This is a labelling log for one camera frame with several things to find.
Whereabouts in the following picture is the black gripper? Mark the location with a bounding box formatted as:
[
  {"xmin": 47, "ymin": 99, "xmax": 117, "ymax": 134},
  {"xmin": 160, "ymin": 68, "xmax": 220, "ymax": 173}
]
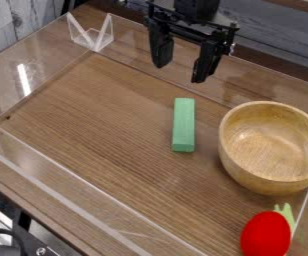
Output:
[{"xmin": 146, "ymin": 0, "xmax": 240, "ymax": 83}]

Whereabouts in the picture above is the green rectangular block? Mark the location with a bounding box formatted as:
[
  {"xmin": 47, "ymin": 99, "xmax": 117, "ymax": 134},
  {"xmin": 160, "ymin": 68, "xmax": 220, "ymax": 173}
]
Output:
[{"xmin": 172, "ymin": 98, "xmax": 196, "ymax": 152}]

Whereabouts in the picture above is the wooden bowl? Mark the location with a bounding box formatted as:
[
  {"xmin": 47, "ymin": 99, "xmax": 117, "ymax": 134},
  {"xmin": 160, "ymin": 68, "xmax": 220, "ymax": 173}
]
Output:
[{"xmin": 218, "ymin": 101, "xmax": 308, "ymax": 195}]

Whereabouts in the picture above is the clear acrylic corner bracket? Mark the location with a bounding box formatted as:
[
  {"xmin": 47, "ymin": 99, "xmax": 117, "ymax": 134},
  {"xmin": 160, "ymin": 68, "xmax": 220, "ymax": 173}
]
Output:
[{"xmin": 66, "ymin": 13, "xmax": 114, "ymax": 52}]

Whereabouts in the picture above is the clear acrylic wall panel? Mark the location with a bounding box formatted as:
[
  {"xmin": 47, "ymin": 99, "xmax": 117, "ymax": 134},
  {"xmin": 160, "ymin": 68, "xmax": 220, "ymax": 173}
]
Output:
[{"xmin": 0, "ymin": 128, "xmax": 206, "ymax": 256}]

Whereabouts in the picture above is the black cable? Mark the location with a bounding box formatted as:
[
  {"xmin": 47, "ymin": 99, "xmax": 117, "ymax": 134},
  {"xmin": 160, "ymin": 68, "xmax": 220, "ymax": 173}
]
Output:
[{"xmin": 0, "ymin": 227, "xmax": 29, "ymax": 256}]

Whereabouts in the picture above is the black table frame bracket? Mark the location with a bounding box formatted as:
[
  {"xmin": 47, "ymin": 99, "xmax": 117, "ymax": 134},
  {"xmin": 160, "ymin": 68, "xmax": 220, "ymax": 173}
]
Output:
[{"xmin": 10, "ymin": 206, "xmax": 74, "ymax": 256}]

